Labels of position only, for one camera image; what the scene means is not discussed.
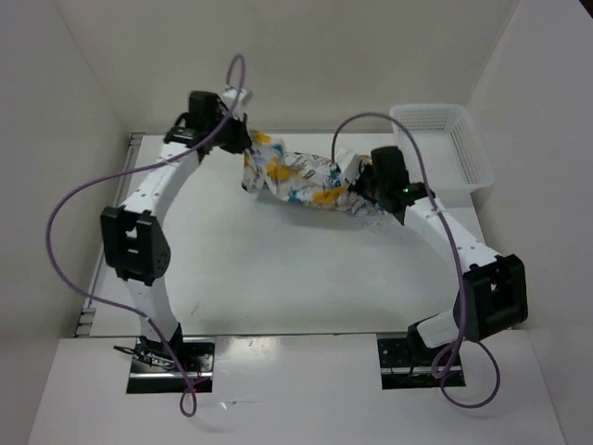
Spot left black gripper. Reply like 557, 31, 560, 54
208, 109, 252, 155

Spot colourful printed shorts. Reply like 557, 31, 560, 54
242, 131, 382, 216

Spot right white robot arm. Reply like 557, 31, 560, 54
349, 146, 528, 364

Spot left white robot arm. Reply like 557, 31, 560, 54
100, 86, 251, 371

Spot white plastic basket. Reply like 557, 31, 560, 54
389, 103, 495, 194

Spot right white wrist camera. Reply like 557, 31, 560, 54
334, 147, 364, 184

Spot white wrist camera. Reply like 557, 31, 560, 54
221, 86, 252, 108
334, 147, 364, 184

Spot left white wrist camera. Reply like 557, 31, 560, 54
221, 86, 252, 108

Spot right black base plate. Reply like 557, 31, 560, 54
376, 333, 442, 390

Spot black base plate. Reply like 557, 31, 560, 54
376, 333, 442, 390
115, 338, 215, 395

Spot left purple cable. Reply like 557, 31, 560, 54
44, 53, 246, 416

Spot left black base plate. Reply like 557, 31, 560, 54
115, 338, 215, 395

